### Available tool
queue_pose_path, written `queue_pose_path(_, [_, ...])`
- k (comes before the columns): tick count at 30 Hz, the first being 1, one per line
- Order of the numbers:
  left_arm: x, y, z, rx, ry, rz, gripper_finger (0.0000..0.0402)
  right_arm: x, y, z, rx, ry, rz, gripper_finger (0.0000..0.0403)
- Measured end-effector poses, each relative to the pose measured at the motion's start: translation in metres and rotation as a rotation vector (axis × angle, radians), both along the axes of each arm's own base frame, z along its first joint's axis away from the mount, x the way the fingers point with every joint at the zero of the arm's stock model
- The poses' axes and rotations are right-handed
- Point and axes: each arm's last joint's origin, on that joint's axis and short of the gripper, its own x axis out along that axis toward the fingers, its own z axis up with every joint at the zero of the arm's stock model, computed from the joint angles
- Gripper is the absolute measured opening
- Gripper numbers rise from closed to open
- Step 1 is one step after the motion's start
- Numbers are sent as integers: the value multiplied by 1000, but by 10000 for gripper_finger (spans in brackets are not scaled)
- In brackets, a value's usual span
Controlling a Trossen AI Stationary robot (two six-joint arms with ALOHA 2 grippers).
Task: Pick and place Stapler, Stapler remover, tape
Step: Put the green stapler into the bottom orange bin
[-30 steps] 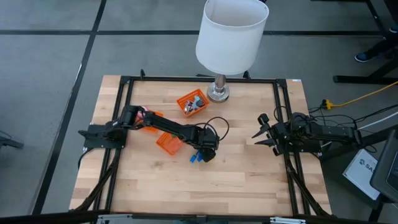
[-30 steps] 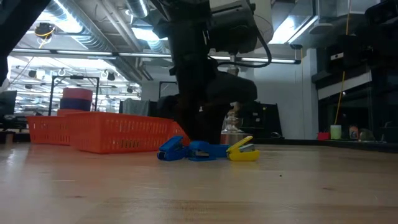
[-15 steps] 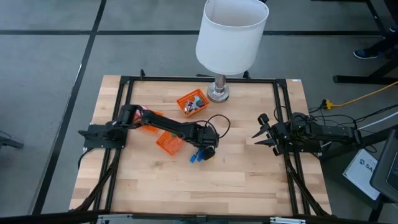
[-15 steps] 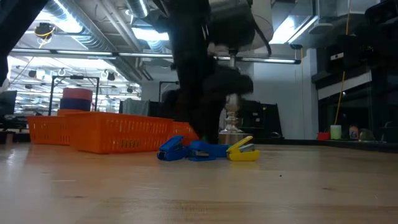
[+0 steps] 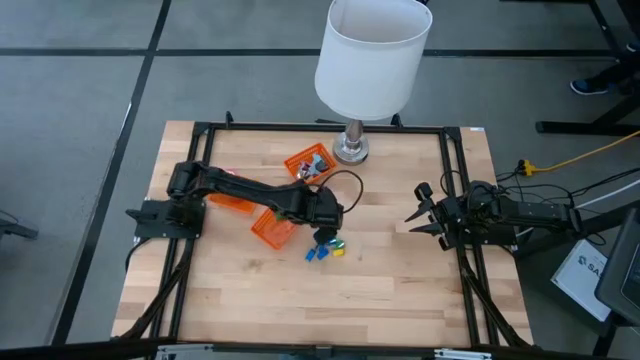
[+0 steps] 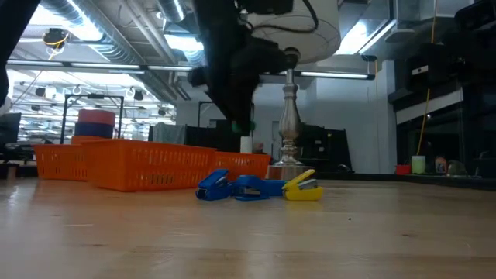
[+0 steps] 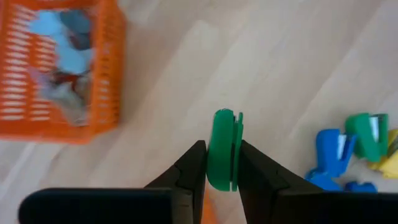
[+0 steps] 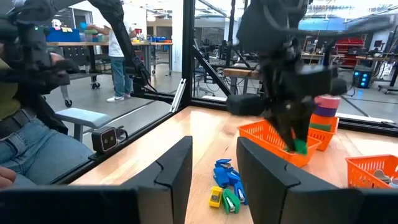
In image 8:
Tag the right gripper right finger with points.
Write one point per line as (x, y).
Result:
(280, 199)

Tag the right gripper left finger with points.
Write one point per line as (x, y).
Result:
(161, 199)

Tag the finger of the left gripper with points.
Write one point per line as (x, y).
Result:
(302, 129)
(282, 133)

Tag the green tape roll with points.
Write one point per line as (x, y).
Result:
(320, 127)

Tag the orange plastic basket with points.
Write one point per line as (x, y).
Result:
(360, 174)
(264, 137)
(323, 137)

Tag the green mini stapler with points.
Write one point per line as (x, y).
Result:
(301, 147)
(230, 201)

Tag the orange tape roll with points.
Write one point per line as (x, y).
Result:
(323, 119)

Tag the purple tape roll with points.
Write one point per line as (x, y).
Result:
(325, 112)

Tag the pink tape roll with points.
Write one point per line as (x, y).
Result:
(328, 102)

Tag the blue mini stapler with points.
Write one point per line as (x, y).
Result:
(233, 178)
(220, 178)
(241, 193)
(223, 163)

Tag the yellow mini stapler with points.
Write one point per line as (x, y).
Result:
(215, 197)

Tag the grey staple remover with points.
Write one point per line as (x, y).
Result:
(381, 175)

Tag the wooden table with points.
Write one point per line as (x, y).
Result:
(239, 73)

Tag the red storage bin rack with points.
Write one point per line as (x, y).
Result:
(348, 42)

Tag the black computer with lit fans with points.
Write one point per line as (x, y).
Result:
(362, 79)

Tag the grey padded stool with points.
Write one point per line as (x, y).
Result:
(82, 118)

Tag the person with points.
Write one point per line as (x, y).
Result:
(31, 152)
(116, 49)

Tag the person's hand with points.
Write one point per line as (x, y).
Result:
(6, 177)

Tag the wooden workbench on casters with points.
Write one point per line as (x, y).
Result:
(77, 43)

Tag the stack of coloured trays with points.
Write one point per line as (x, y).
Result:
(91, 35)

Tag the large blue plastic bin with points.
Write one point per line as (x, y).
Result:
(62, 35)

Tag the small black camera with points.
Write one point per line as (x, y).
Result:
(104, 140)

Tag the silver metal bracket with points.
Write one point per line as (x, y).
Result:
(178, 95)

